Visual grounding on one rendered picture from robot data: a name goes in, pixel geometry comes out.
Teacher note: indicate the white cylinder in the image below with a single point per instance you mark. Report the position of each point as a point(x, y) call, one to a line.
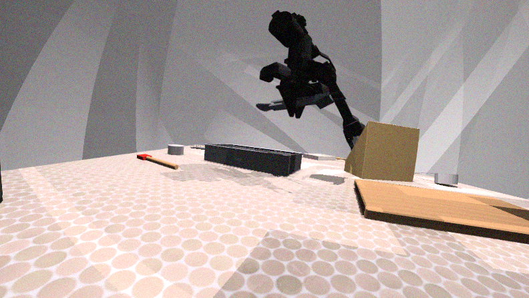
point(176, 149)

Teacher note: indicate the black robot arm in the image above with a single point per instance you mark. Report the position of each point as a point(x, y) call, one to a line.
point(290, 30)

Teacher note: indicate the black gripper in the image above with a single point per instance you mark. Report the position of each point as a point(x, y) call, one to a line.
point(293, 84)

